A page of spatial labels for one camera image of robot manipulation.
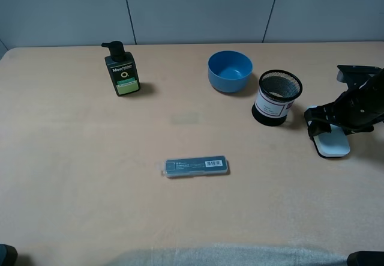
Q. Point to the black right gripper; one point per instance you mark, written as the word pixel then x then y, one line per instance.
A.
pixel 354 109

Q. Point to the white whiteboard eraser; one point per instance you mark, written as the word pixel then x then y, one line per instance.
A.
pixel 334 144

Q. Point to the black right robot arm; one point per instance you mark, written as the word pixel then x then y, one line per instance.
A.
pixel 358 75

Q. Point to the dark object bottom right corner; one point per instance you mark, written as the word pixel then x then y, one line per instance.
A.
pixel 366 258

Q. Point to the dark object corner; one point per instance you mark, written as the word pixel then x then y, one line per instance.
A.
pixel 8 255
pixel 366 258

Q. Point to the dark object bottom left corner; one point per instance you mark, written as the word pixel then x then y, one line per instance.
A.
pixel 8 255

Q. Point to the black mesh pen holder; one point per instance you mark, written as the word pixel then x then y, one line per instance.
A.
pixel 278 90

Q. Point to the blue plastic bowl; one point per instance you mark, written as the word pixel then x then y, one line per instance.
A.
pixel 229 71

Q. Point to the grey clear pencil lead case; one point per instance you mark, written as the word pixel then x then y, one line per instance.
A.
pixel 188 167

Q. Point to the grey cloth at table edge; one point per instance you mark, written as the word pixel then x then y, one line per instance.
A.
pixel 229 254

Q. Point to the dark pump soap bottle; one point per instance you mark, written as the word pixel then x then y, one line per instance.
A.
pixel 122 69

